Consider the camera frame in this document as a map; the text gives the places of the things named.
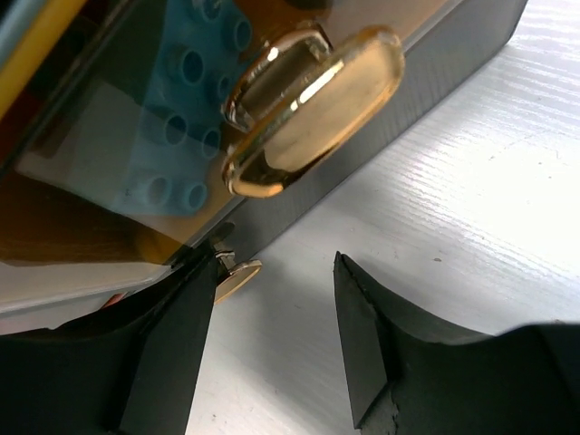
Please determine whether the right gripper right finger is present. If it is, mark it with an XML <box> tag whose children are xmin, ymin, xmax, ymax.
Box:
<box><xmin>333</xmin><ymin>253</ymin><xmax>579</xmax><ymax>434</ymax></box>

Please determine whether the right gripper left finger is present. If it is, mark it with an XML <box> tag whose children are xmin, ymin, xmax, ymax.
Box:
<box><xmin>1</xmin><ymin>251</ymin><xmax>218</xmax><ymax>434</ymax></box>

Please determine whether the large teal lego brick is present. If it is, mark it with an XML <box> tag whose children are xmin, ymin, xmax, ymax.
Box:
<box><xmin>103</xmin><ymin>1</ymin><xmax>253</xmax><ymax>216</ymax></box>

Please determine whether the clear drawer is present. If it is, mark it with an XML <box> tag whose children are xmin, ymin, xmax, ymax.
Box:
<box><xmin>0</xmin><ymin>0</ymin><xmax>409</xmax><ymax>291</ymax></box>

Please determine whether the teal orange drawer cabinet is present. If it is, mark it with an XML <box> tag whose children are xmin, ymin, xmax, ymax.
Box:
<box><xmin>0</xmin><ymin>0</ymin><xmax>531</xmax><ymax>318</ymax></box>

